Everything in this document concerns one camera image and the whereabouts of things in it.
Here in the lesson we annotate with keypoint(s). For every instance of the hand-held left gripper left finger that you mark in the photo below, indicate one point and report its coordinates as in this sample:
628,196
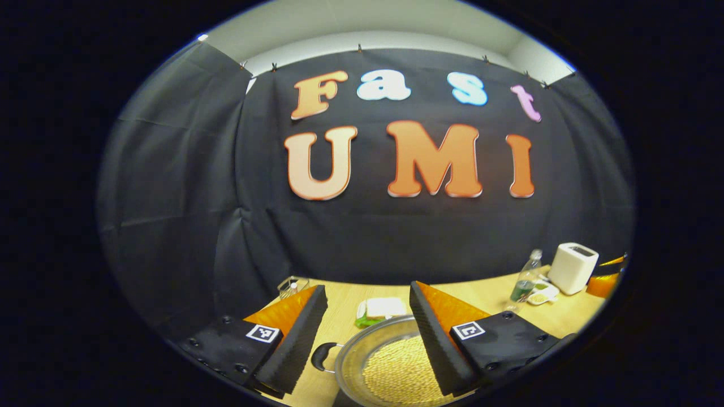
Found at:
297,345

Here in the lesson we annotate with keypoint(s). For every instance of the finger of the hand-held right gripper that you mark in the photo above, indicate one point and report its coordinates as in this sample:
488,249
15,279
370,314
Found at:
613,260
602,285

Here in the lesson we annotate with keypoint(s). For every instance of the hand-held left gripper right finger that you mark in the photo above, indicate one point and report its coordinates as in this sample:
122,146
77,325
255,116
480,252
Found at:
438,345

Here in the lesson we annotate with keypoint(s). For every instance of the steel pot with soybeans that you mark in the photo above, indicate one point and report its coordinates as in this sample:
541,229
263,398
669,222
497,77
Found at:
396,367

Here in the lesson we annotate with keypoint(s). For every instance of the white toaster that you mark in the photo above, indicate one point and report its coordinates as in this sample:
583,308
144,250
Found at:
572,268

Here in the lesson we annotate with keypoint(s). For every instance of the white divided bean dish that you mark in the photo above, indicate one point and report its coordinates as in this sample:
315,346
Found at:
540,295

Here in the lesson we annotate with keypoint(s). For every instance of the sandwich on white plate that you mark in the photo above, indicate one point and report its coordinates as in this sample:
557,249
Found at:
384,308

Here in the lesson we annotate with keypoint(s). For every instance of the clear plastic water bottle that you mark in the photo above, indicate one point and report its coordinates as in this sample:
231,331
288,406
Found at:
525,282

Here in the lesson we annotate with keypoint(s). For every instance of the black backdrop cloth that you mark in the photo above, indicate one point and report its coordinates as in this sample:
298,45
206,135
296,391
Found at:
226,198

